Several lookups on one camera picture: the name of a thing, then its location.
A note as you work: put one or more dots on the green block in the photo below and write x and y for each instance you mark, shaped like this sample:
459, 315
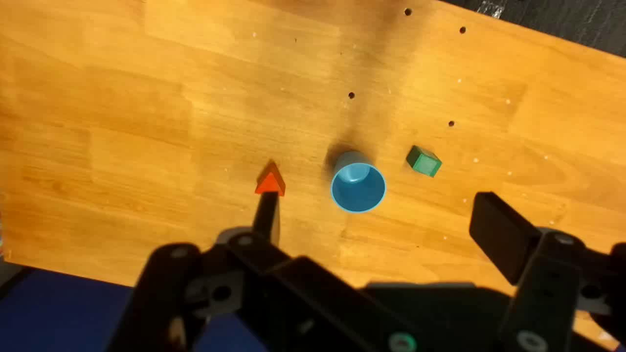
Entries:
424, 160

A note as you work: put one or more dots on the blue plastic cup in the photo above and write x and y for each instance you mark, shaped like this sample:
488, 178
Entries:
357, 184

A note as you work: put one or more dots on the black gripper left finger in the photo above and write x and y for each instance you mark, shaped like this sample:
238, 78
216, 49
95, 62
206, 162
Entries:
267, 221

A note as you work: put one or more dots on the orange triangular block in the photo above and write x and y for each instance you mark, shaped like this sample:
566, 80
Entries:
271, 180

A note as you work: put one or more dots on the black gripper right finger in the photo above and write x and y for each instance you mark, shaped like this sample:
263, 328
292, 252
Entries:
502, 234

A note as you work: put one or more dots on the blue mat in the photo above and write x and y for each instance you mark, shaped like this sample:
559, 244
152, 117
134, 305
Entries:
60, 313

